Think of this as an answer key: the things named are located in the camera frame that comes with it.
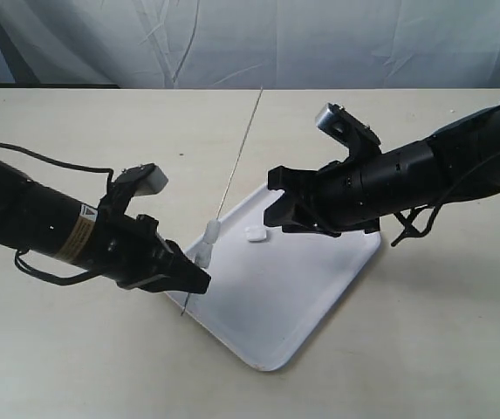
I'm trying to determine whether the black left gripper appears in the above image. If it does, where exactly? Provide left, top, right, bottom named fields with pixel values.
left=94, top=214, right=211, bottom=293

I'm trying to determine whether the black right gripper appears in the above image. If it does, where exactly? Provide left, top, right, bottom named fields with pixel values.
left=264, top=161, right=380, bottom=237

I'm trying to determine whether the white foam piece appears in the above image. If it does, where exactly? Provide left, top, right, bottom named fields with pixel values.
left=202, top=219, right=221, bottom=244
left=244, top=226, right=268, bottom=243
left=194, top=242, right=214, bottom=269

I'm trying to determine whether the thin metal skewer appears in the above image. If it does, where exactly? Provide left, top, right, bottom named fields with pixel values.
left=179, top=86, right=264, bottom=317

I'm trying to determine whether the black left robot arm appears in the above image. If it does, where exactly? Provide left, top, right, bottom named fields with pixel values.
left=0, top=143, right=211, bottom=294

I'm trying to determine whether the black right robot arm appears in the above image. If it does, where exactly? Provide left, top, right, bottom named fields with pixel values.
left=264, top=103, right=500, bottom=237

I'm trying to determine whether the white plastic tray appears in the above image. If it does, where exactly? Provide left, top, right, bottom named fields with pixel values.
left=167, top=186, right=381, bottom=372

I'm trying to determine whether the white backdrop curtain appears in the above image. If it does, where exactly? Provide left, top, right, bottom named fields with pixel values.
left=0, top=1, right=500, bottom=89

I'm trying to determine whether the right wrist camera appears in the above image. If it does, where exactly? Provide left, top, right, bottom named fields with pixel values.
left=315, top=103, right=381, bottom=162

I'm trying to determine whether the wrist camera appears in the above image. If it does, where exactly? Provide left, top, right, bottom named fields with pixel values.
left=98, top=163, right=168, bottom=216
left=315, top=103, right=381, bottom=162

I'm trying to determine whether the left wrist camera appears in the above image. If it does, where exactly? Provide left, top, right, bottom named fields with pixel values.
left=98, top=163, right=168, bottom=216

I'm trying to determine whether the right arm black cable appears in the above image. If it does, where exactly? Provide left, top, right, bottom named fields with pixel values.
left=391, top=80, right=500, bottom=248

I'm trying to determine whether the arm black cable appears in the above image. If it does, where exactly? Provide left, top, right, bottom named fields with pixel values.
left=391, top=80, right=500, bottom=248
left=0, top=139, right=120, bottom=287

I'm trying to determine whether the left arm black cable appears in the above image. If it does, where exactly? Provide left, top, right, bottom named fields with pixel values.
left=0, top=139, right=120, bottom=287

